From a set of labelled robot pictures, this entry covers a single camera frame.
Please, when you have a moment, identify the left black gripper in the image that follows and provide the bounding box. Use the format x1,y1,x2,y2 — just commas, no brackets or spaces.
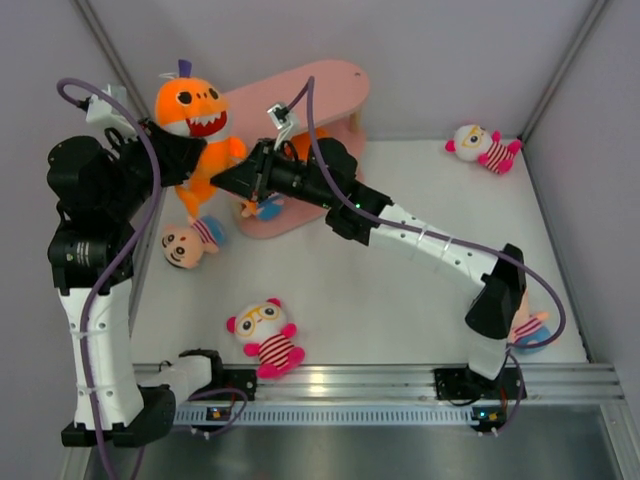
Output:
102,118,207,222

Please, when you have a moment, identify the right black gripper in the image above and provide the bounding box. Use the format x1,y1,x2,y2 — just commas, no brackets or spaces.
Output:
213,139,336,211

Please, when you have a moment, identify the large orange shark plush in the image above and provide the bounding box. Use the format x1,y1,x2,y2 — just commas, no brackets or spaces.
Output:
154,59,248,217

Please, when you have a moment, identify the small orange shark plush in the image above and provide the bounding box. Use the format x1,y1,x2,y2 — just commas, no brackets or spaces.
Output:
291,128,330,161

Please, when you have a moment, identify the boy doll plush blue cap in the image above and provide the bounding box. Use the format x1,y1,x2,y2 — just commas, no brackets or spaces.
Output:
160,215,226,270

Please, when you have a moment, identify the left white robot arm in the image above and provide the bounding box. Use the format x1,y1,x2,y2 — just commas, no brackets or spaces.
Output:
47,119,226,448

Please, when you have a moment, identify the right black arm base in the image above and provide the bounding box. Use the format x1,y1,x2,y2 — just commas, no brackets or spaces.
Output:
434,367,527,436

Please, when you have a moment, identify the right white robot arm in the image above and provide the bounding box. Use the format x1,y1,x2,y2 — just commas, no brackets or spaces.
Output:
210,138,526,397

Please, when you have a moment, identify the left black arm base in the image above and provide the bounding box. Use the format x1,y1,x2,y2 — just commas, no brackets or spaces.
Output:
197,367,258,437

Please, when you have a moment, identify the boy doll plush on shelf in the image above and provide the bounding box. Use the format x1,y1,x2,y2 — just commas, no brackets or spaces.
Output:
240,194,284,221

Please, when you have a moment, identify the pink three-tier toy shelf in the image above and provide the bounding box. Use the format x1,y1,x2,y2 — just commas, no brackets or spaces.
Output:
226,60,370,240

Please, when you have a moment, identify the white panda plush front centre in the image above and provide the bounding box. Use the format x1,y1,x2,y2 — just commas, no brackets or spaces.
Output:
226,297,306,380

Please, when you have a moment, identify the white panda plush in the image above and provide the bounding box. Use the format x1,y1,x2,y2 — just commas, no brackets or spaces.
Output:
226,297,306,380
444,124,523,175

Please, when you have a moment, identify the white panda plush right back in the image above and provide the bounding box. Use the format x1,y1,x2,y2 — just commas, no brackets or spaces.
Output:
444,124,523,175

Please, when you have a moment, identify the boy doll plush right side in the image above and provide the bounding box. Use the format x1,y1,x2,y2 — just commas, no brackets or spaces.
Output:
508,293,551,354

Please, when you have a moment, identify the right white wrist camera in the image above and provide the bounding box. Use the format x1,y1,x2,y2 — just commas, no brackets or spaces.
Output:
267,102,299,131

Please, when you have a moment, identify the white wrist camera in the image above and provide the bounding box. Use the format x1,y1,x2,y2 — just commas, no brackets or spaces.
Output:
267,102,299,131
85,84,134,136

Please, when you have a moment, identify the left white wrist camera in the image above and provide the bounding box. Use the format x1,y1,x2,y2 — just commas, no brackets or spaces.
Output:
85,84,134,136

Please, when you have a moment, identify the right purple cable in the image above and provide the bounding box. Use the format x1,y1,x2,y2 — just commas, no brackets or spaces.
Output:
287,75,567,351

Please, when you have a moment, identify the aluminium front rail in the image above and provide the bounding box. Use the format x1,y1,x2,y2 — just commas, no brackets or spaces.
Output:
242,363,625,404

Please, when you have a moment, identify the white slotted cable duct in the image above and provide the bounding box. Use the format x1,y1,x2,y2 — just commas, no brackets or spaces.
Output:
174,403,488,427

